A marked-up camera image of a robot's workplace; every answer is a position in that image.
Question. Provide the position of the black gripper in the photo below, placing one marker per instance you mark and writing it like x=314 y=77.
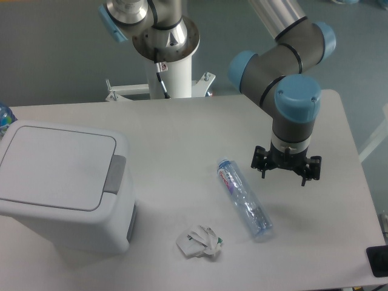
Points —
x=308 y=168

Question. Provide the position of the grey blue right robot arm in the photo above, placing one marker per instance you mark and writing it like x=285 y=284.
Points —
x=275 y=82

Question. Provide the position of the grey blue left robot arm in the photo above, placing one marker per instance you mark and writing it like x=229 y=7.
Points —
x=126 y=19

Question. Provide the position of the white plastic trash can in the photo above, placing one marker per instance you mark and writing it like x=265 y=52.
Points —
x=70 y=184

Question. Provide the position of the empty clear plastic bottle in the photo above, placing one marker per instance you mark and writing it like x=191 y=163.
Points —
x=245 y=201

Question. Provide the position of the white furniture leg right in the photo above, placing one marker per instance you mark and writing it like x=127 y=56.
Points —
x=375 y=138

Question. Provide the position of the crumpled white paper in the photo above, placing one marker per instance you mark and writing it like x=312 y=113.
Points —
x=199 y=241

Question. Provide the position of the black device at edge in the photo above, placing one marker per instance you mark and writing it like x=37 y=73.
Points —
x=377 y=256

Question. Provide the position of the water bottle behind bin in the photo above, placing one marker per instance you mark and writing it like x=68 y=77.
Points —
x=7 y=118

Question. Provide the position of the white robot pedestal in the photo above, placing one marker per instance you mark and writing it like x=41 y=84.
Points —
x=167 y=56

